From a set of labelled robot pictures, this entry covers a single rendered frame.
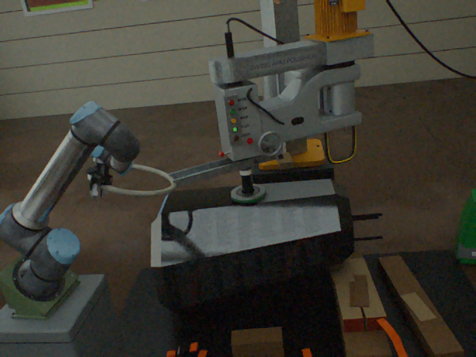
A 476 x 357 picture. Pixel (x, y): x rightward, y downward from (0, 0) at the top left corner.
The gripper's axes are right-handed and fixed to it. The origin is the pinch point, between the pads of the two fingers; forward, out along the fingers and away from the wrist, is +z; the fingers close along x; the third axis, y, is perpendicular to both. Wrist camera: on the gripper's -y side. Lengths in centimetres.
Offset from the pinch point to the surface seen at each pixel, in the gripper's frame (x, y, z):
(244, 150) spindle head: 69, 38, -31
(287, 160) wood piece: 140, 23, -14
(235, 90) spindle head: 59, 32, -65
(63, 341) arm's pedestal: -47, 54, 36
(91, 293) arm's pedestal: -27, 42, 27
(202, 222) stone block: 59, 25, 17
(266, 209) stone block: 85, 51, 3
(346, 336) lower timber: 93, 116, 58
